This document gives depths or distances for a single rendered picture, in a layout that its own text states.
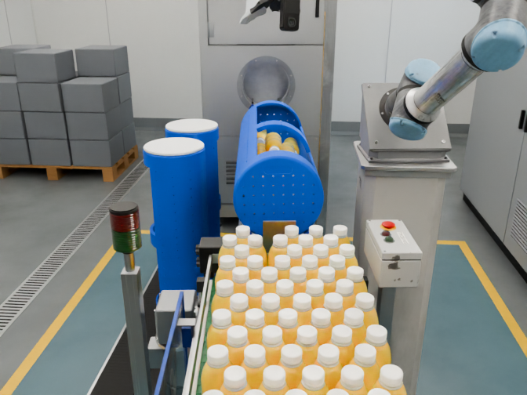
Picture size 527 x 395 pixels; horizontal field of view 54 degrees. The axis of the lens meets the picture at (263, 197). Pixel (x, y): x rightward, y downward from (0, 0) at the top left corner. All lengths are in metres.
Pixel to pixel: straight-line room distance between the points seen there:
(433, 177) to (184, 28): 5.26
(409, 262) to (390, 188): 0.55
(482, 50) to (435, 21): 5.43
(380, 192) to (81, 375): 1.68
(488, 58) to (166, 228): 1.60
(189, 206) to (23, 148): 3.24
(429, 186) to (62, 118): 3.92
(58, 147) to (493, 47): 4.44
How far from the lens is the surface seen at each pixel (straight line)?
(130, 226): 1.16
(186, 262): 2.51
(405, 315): 2.09
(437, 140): 1.89
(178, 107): 6.93
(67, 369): 2.79
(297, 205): 1.63
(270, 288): 1.24
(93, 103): 5.01
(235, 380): 0.94
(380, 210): 1.87
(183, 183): 2.35
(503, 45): 1.35
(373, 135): 1.83
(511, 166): 3.81
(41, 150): 5.36
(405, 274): 1.36
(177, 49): 6.81
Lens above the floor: 1.69
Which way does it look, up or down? 22 degrees down
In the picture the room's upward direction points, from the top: straight up
